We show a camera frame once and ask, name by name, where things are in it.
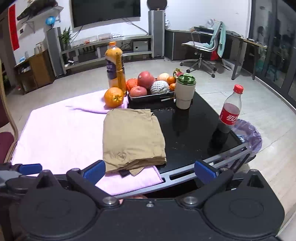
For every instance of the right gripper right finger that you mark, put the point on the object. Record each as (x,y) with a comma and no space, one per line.
(205,172)

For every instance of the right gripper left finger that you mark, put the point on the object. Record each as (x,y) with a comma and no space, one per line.
(94,172)

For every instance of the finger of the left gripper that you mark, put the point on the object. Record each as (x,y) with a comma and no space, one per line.
(28,169)

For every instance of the khaki shorts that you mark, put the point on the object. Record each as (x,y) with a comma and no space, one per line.
(132,140)

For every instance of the maroon wooden chair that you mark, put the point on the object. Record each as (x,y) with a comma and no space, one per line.
(9,132)

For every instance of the pink towel mat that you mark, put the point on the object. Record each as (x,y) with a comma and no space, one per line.
(64,135)

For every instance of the purple bag trash bin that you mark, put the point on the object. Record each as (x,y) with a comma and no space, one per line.
(248,133)

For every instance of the cola bottle red cap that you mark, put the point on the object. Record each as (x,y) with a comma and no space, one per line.
(231,109)

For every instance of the large orange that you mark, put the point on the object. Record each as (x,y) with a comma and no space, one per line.
(113,97)

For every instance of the black fruit tray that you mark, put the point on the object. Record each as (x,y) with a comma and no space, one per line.
(152,97)

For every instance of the beige tumbler green lid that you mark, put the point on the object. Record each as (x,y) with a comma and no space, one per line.
(184,90)

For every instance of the red apple front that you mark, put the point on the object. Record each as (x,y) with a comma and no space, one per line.
(138,91)

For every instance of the red apple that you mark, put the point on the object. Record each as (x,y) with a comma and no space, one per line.
(145,79)
(138,91)

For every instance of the orange netted fruit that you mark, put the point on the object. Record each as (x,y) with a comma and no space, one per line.
(131,83)

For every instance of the brown wooden cabinet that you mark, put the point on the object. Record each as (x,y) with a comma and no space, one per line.
(35,72)

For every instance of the white netted fruit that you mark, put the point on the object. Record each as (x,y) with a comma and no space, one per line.
(159,87)

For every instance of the small tangerine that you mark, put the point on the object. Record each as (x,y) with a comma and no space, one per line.
(170,80)

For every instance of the red apple back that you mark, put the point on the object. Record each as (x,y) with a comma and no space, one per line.
(145,79)

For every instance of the orange juice bottle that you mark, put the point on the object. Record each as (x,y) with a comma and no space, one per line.
(115,67)

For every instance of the dark desk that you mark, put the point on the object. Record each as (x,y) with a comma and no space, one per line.
(232,58)

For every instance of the grey office chair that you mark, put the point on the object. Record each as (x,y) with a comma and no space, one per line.
(216,44)

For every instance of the grey tower speaker left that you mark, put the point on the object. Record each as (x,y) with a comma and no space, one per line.
(54,47)

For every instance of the grey tower speaker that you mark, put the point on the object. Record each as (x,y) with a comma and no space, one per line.
(54,47)
(157,31)

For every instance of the green potted plant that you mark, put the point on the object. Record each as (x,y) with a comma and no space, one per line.
(65,38)

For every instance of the grey tower speaker right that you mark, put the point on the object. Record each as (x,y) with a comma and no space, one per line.
(157,31)

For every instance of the wall television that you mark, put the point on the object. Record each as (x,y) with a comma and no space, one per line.
(86,12)

